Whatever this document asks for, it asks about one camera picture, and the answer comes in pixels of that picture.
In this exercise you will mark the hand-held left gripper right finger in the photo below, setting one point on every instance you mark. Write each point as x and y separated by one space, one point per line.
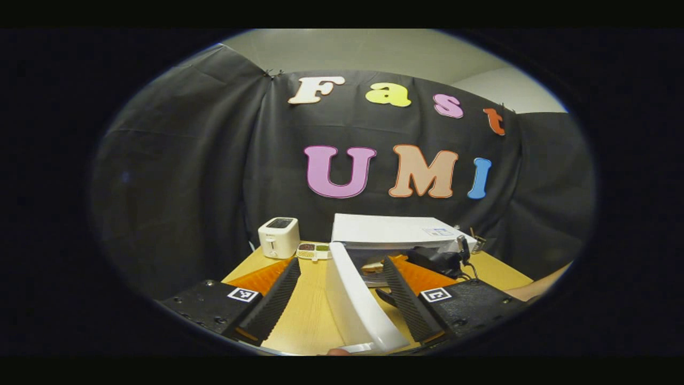
409 307

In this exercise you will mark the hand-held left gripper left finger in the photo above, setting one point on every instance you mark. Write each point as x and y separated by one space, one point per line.
275 302

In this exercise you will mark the white microwave oven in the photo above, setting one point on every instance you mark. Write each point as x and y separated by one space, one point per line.
374 230

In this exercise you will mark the small glass jar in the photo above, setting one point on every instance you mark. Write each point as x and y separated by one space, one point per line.
477 241

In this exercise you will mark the white toaster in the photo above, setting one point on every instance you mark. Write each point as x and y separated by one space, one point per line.
278 240

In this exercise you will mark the white compartment snack tray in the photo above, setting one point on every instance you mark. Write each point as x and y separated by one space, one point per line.
314 250

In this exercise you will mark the black backdrop cloth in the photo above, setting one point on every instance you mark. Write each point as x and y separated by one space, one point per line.
187 187

